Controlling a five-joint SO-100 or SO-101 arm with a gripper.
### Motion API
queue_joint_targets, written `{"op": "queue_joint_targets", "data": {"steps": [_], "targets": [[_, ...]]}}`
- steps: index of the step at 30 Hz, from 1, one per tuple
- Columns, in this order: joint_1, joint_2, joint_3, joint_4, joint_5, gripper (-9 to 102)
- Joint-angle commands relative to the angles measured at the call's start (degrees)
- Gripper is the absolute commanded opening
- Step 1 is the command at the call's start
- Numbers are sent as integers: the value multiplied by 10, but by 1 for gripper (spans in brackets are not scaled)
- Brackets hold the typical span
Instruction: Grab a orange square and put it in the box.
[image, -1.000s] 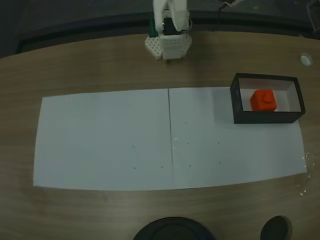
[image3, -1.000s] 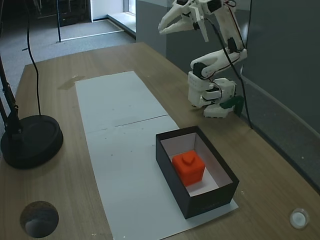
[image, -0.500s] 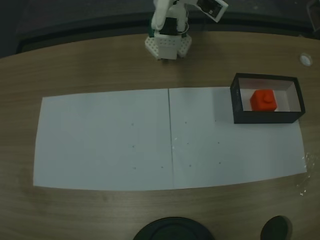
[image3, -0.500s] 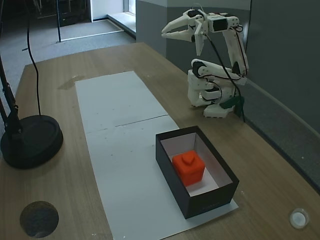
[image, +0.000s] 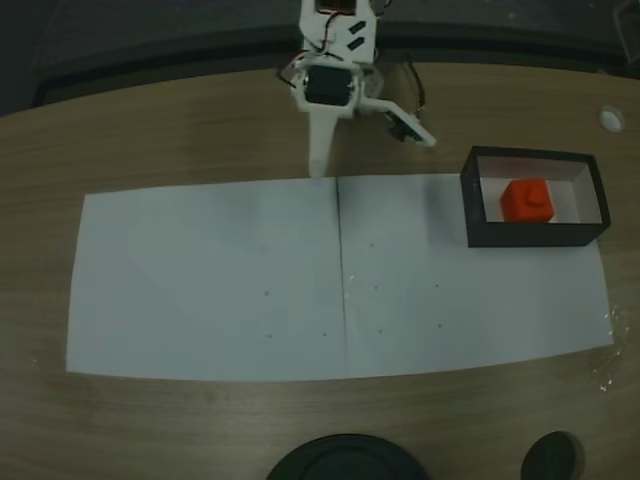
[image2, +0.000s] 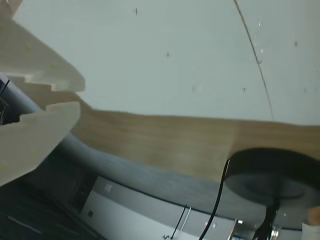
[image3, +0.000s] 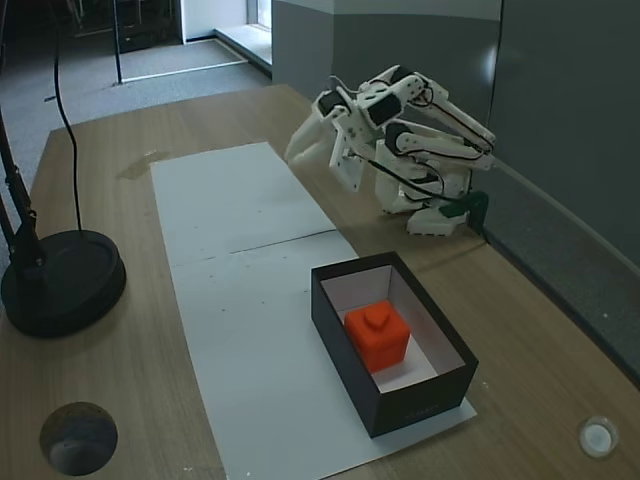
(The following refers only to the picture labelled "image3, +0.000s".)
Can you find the orange cube with knob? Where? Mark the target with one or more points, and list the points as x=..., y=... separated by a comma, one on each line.
x=377, y=337

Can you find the dark brown open box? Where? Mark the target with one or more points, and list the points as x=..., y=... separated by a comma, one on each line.
x=425, y=405

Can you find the white paper sheet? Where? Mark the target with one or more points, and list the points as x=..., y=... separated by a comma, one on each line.
x=240, y=200
x=260, y=360

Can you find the green table clamp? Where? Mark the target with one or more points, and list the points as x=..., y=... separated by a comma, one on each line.
x=470, y=202

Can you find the clear tape strip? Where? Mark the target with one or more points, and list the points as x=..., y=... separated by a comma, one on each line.
x=140, y=167

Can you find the black vertical pole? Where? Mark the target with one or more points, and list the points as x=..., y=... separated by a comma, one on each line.
x=118, y=50

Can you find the black desk lamp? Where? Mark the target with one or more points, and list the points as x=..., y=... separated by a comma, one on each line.
x=60, y=285

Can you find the small white round cap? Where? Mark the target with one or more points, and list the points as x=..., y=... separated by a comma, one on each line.
x=598, y=436

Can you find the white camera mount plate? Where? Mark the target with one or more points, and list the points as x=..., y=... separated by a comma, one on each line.
x=350, y=160

